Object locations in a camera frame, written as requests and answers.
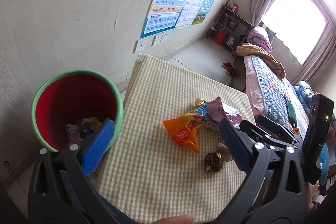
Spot green red trash bin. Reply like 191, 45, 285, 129
31, 70, 123, 152

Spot yellow candy wrapper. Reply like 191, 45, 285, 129
194, 98, 207, 118

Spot red box on shelf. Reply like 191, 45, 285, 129
214, 31, 227, 45

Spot pink folded quilt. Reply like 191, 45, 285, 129
247, 26, 273, 52

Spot person's left hand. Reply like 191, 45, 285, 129
152, 214, 194, 224

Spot person's right hand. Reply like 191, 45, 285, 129
262, 176, 326, 217

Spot dark shelf unit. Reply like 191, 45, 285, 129
205, 6, 253, 52

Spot orange snack bag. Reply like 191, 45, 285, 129
162, 112, 204, 153

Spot red slippers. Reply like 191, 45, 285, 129
222, 62, 234, 75

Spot trash inside bin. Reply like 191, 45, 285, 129
66, 117, 102, 147

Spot teal wall poster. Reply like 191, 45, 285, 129
192, 0, 214, 25

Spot bed with checkered quilt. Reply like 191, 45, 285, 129
242, 53, 332, 177

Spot pink white snack bag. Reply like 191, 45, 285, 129
218, 143, 233, 162

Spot blue pinyin wall poster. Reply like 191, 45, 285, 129
140, 0, 186, 38

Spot mustard yellow blanket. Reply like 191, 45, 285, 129
236, 43, 286, 79

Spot large pink snack wrapper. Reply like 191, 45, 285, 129
203, 97, 243, 132

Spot dark brown snack wrapper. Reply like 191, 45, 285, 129
205, 150, 223, 172

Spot beige checkered table cloth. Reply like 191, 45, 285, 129
96, 53, 257, 224

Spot white wall switch plate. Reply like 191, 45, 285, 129
133, 39, 148, 53

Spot white wall socket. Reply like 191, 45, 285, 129
161, 32, 169, 43
151, 33, 163, 47

